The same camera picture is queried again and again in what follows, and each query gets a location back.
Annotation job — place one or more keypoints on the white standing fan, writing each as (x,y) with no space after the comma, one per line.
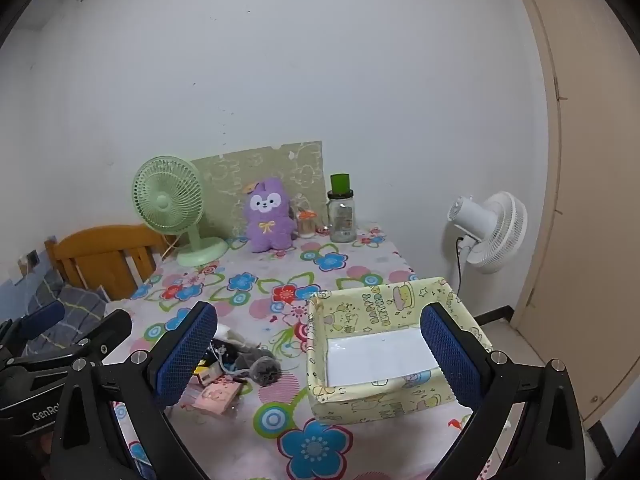
(495,235)

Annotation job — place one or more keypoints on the beige door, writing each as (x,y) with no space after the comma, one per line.
(575,210)

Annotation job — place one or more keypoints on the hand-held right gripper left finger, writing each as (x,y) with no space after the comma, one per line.
(185,355)

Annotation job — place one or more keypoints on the grey plaid bedding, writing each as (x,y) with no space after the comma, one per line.
(75,305)

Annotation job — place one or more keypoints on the black plastic bag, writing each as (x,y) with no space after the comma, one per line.
(225,346)

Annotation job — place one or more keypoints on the green desk fan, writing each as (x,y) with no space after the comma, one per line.
(162,202)

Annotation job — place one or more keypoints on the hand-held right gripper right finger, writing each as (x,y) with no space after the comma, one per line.
(450,355)

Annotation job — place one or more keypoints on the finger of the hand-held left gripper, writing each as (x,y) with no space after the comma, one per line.
(107,332)
(45,316)

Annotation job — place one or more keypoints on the pink packet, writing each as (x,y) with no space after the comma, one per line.
(215,397)

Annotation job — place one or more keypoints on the floral tablecloth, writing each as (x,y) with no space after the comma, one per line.
(280,280)

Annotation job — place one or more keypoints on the white soft pad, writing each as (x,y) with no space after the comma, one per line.
(222,331)

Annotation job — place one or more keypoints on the glass jar with green lid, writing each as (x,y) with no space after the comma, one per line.
(341,220)

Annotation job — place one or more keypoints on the purple plush toy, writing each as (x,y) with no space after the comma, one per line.
(267,225)

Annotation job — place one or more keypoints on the clear cotton swab container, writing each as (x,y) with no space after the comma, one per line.
(305,227)

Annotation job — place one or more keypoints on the wooden bed headboard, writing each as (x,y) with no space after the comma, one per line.
(95,245)

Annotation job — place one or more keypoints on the small yellow white box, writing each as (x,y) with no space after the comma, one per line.
(207,372)

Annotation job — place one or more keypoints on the beige cartoon pillow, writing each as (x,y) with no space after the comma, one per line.
(235,170)

